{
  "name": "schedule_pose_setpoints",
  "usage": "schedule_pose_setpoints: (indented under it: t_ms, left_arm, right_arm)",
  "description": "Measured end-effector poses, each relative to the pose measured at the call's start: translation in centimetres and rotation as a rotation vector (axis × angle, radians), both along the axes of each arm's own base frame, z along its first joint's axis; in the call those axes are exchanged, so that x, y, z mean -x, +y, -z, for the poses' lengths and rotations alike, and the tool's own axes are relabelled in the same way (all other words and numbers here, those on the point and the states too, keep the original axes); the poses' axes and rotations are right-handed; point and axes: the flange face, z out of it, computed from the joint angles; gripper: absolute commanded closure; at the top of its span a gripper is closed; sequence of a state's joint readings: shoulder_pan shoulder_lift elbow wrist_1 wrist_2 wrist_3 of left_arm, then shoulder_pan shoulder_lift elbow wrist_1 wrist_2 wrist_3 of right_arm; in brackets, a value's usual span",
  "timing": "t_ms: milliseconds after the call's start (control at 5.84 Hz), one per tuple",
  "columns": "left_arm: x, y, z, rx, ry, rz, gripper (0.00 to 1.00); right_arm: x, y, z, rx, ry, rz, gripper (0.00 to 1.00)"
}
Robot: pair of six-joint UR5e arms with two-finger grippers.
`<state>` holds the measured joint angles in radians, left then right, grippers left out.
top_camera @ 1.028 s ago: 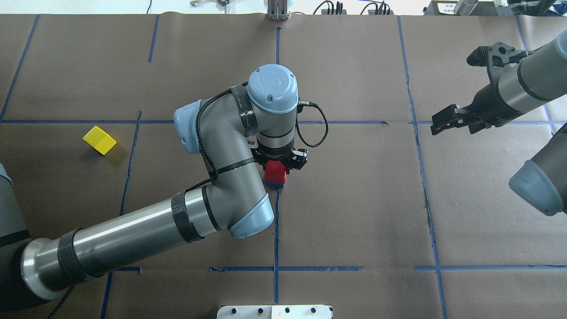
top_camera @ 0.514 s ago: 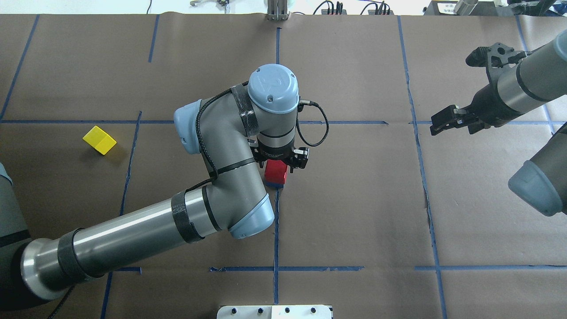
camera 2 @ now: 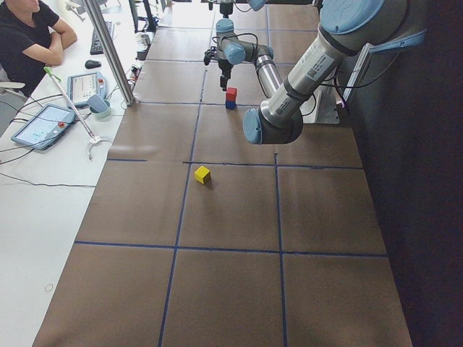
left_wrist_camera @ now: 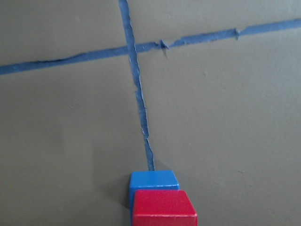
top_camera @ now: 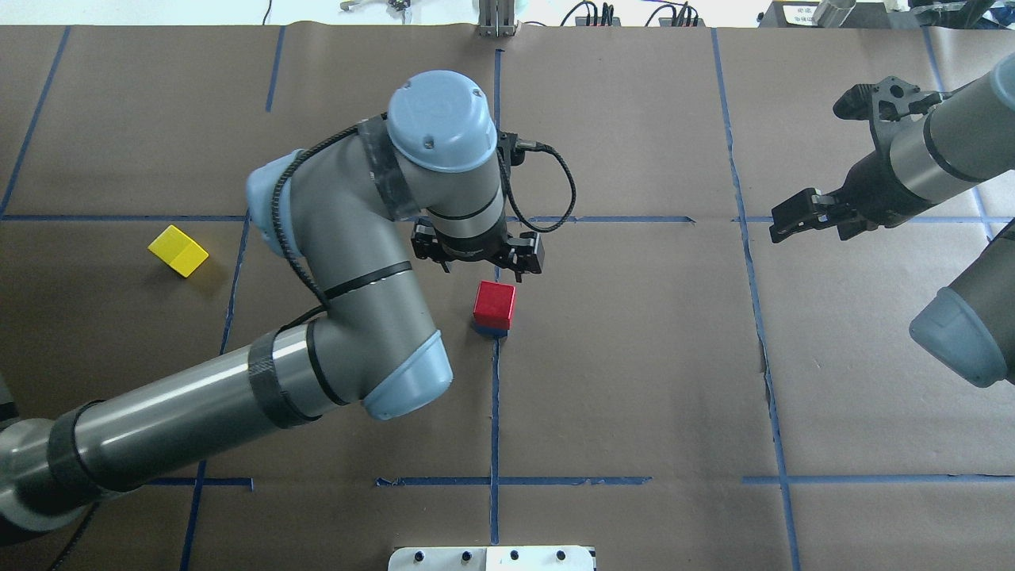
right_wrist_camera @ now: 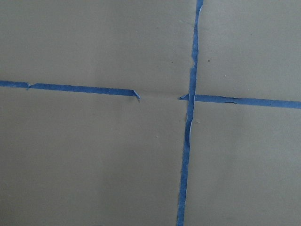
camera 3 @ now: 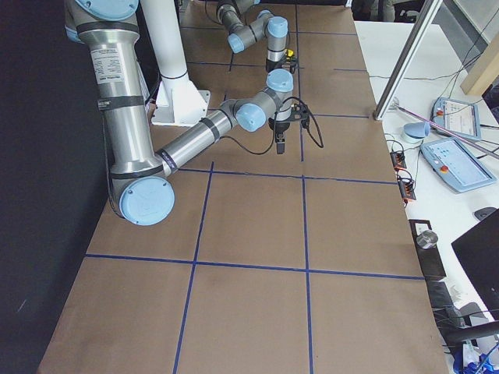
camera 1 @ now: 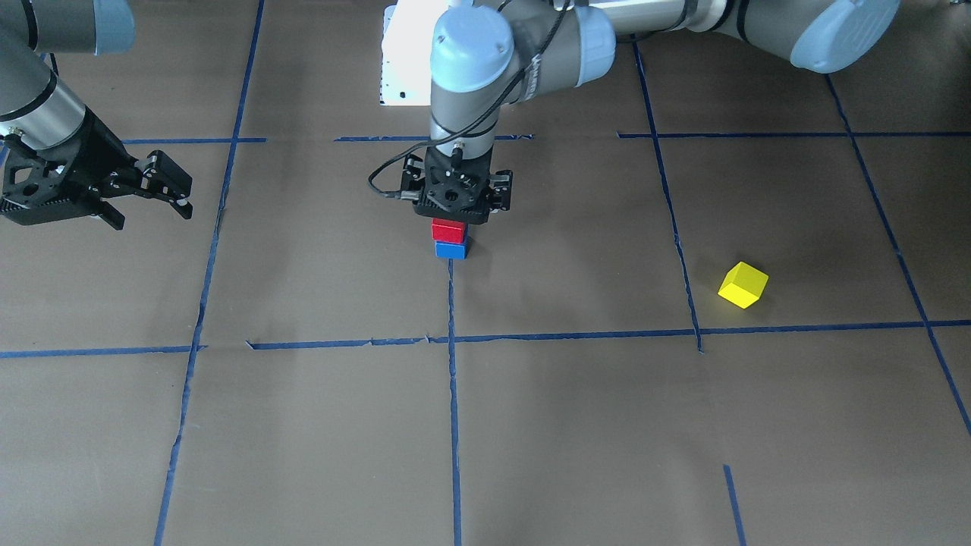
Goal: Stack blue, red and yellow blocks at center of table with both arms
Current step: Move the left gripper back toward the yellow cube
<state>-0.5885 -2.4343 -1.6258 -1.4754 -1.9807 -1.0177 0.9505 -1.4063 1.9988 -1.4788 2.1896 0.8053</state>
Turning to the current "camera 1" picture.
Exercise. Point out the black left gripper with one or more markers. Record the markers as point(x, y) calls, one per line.
point(502, 189)

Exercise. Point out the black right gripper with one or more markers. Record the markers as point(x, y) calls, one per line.
point(97, 157)

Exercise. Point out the red wooden cube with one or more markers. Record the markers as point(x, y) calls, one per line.
point(448, 231)

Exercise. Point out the blue wooden cube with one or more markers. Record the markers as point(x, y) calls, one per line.
point(449, 250)

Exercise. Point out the yellow wooden cube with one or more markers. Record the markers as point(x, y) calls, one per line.
point(743, 285)

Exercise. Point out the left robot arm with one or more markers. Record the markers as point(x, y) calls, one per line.
point(469, 58)

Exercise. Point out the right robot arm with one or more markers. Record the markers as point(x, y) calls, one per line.
point(36, 103)

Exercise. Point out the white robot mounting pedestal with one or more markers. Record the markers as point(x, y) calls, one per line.
point(406, 49)

